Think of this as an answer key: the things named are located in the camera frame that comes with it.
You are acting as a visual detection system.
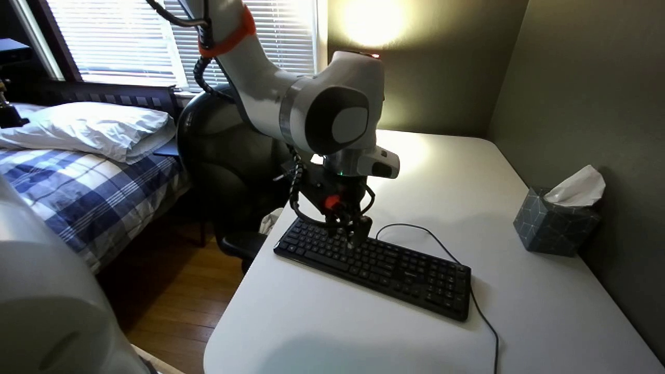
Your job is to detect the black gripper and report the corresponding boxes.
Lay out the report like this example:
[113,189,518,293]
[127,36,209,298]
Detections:
[289,164,376,243]

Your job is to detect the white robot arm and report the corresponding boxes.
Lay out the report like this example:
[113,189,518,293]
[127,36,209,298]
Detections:
[0,0,387,374]

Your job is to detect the black computer keyboard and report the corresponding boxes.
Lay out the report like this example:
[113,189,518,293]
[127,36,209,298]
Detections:
[273,220,472,322]

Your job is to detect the black office chair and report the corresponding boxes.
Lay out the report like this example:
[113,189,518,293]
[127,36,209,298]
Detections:
[176,84,290,269]

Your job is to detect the teal tissue box right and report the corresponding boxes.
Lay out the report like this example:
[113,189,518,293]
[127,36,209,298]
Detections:
[513,164,606,256]

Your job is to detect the white pillow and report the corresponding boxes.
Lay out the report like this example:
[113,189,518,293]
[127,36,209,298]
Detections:
[0,101,176,164]

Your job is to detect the blue plaid bed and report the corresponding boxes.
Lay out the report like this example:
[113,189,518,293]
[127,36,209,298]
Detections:
[0,80,189,269]

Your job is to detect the white window blinds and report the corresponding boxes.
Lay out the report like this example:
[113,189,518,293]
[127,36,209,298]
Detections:
[45,0,320,94]

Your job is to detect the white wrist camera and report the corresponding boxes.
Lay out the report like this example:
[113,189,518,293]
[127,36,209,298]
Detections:
[324,148,400,179]

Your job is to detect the black keyboard cable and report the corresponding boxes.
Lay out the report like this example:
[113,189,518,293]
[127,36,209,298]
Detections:
[374,220,503,374]

